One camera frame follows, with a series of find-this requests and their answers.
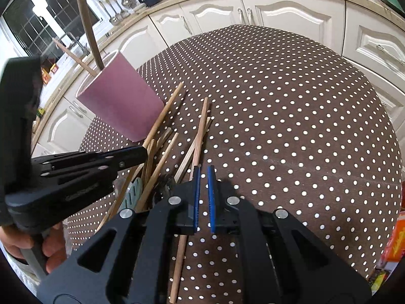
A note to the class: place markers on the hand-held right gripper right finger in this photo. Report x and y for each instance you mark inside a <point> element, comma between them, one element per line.
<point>211,196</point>

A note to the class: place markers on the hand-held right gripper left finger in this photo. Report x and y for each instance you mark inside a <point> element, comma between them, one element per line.
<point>196,196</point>

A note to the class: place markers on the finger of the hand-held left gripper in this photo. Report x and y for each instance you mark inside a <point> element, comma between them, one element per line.
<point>95,160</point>

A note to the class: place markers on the black slotted spoon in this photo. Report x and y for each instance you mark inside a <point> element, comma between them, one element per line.
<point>164,185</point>

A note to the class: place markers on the pale green slotted spatula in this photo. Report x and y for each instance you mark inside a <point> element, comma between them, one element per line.
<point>134,193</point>

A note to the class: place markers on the tan wooden chopstick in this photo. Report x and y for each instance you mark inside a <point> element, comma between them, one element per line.
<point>200,133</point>
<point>76,57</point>

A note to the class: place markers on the pink cup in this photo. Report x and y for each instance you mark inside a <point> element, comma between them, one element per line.
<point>120,101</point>

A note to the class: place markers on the bunch of wooden chopsticks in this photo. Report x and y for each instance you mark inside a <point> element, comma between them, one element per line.
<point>166,110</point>

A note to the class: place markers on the person's left hand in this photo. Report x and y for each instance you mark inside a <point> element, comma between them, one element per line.
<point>54,247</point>

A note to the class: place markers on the orange labelled bottle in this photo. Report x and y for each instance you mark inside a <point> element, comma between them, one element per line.
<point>50,72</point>

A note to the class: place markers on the steel sink faucet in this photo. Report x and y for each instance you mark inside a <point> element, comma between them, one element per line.
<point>76,42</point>

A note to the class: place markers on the white framed window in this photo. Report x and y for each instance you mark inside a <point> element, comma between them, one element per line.
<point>47,22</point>

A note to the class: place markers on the brown polka dot tablecloth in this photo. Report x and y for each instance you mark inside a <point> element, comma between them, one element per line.
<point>284,117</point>

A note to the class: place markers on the dark brown wooden spoon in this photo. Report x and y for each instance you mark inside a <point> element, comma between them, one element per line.
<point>85,15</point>

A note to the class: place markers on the hanging steel ladle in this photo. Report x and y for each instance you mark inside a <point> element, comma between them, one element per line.
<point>113,20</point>

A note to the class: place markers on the hanging steel slotted spoon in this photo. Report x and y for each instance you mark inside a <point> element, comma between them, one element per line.
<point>121,14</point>

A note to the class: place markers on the orange snack packet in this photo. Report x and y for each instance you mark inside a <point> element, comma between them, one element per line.
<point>395,240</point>

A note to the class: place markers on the green yellow packet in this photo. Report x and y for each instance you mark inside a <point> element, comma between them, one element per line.
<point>381,280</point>

